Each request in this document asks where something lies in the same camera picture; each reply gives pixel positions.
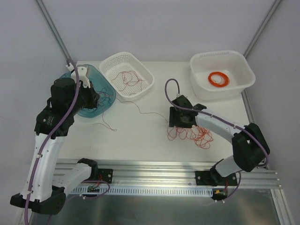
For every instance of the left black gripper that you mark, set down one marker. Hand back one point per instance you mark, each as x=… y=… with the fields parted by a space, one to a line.
x=93 y=96

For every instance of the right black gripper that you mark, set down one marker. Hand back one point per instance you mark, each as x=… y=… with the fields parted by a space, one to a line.
x=175 y=119

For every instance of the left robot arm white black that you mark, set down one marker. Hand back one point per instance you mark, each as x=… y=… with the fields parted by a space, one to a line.
x=41 y=193

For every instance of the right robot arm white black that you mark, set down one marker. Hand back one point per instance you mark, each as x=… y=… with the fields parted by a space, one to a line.
x=249 y=147

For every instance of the teal transparent plastic bin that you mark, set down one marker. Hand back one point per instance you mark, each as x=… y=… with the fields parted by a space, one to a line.
x=103 y=82

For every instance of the white perforated plastic basket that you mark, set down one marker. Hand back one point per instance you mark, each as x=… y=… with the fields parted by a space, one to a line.
x=127 y=75

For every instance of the white deep plastic tub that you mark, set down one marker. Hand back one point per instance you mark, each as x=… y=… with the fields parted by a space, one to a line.
x=220 y=74

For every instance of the aluminium mounting rail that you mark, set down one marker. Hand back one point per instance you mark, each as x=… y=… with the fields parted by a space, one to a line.
x=179 y=174

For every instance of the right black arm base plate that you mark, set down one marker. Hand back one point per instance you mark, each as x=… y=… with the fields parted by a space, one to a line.
x=206 y=178

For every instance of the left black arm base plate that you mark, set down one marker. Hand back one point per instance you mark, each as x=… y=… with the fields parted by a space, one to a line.
x=105 y=175

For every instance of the left aluminium frame post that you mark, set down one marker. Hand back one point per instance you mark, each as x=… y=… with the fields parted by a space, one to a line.
x=52 y=27

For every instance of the aluminium frame post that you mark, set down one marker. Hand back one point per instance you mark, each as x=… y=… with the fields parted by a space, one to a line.
x=52 y=27
x=261 y=28

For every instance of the white slotted cable duct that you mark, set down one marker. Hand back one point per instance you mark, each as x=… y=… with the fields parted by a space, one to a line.
x=144 y=191

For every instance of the right aluminium frame post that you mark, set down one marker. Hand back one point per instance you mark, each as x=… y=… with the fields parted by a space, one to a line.
x=261 y=28

